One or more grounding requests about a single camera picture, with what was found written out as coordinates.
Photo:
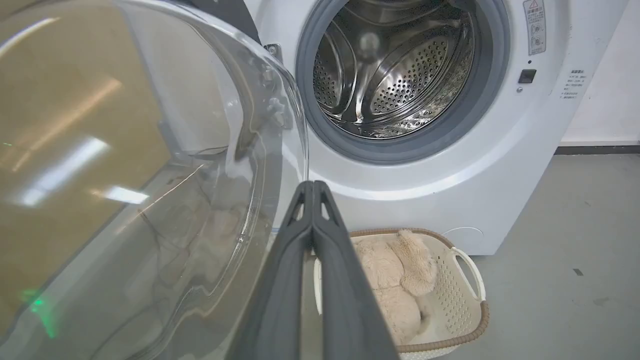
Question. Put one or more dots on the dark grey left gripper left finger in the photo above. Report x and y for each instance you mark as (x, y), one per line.
(280, 300)

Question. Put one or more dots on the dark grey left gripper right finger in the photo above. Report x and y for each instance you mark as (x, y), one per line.
(345, 300)

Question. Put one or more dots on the transparent washing machine door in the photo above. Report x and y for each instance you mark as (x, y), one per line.
(125, 175)

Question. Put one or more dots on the white front-load washing machine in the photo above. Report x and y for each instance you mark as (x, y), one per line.
(450, 175)

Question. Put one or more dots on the steel washing machine drum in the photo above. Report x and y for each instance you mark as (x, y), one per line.
(395, 70)

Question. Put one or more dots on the black door latch socket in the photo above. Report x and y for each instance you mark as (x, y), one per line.
(527, 76)

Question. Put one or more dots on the beige plush toy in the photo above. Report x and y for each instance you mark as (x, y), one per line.
(395, 280)

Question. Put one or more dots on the white plastic laundry basket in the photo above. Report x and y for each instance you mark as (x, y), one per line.
(457, 295)

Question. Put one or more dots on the black baseboard strip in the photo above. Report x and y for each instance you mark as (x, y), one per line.
(597, 149)

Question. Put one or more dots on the warning label sticker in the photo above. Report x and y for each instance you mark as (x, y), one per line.
(534, 26)

